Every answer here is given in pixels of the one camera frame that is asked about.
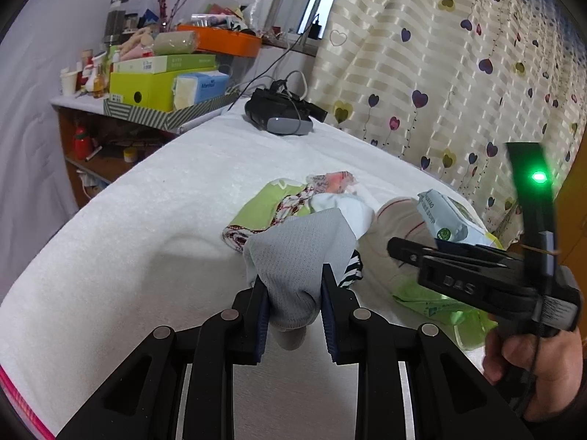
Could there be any striped grey tray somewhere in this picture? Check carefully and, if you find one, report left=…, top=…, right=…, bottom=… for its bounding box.
left=103, top=89, right=240, bottom=132

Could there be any black white striped mask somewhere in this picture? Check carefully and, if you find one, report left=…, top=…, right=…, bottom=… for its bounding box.
left=337, top=250, right=363, bottom=288

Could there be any red bottle on shelf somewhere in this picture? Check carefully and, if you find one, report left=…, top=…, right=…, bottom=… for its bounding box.
left=73, top=125, right=94, bottom=160

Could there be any black grey VR headset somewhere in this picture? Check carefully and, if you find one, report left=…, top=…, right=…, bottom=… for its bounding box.
left=245, top=80, right=327, bottom=136

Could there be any beige bandage roll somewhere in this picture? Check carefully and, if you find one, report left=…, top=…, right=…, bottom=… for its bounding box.
left=153, top=31, right=198, bottom=56

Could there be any floral tissue packet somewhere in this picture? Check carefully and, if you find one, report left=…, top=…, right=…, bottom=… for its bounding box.
left=306, top=171, right=357, bottom=195

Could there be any blue tissue pack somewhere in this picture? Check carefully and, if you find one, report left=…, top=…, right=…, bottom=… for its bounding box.
left=172, top=70, right=230, bottom=110

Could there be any cream heart pattern curtain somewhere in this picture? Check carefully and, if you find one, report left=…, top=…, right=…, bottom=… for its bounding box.
left=309, top=0, right=586, bottom=245

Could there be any white elastic bandage roll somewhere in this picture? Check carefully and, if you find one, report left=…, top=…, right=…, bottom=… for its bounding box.
left=358, top=198, right=436, bottom=286

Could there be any wooden side shelf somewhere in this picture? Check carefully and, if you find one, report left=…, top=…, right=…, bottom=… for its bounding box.
left=50, top=94, right=176, bottom=208

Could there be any green patterned cloth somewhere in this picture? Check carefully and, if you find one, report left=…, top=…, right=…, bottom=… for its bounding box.
left=222, top=179, right=316, bottom=252

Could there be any orange storage box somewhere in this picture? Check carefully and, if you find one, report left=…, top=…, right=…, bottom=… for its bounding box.
left=177, top=25, right=262, bottom=58

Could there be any wet wipes pack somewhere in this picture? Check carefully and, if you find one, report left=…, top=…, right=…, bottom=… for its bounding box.
left=417, top=190, right=503, bottom=249

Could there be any person's right hand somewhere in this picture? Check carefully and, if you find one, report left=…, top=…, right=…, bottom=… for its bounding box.
left=482, top=329, right=584, bottom=421

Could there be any white table cover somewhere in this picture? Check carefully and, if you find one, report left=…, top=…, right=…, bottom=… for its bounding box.
left=0, top=97, right=506, bottom=438

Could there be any white paper cup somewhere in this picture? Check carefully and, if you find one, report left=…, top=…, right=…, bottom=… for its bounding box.
left=60, top=71, right=79, bottom=96

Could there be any lime green box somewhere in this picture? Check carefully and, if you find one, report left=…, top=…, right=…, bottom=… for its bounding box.
left=109, top=70, right=203, bottom=111

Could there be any white sock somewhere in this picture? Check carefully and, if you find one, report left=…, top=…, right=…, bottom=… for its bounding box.
left=309, top=193, right=375, bottom=239

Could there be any white green flat box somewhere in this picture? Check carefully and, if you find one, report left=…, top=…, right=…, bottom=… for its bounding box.
left=113, top=54, right=217, bottom=74

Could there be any grey mesh cloth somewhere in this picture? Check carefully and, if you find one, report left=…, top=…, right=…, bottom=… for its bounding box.
left=243, top=208, right=357, bottom=351

